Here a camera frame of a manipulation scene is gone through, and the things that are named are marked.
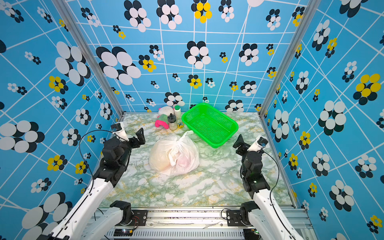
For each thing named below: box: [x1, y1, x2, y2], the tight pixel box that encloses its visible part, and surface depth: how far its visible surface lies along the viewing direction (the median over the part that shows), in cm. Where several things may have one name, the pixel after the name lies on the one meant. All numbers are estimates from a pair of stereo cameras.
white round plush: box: [158, 106, 175, 117], surface depth 116 cm
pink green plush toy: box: [155, 114, 170, 130], surface depth 110 cm
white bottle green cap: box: [174, 105, 181, 119], surface depth 114 cm
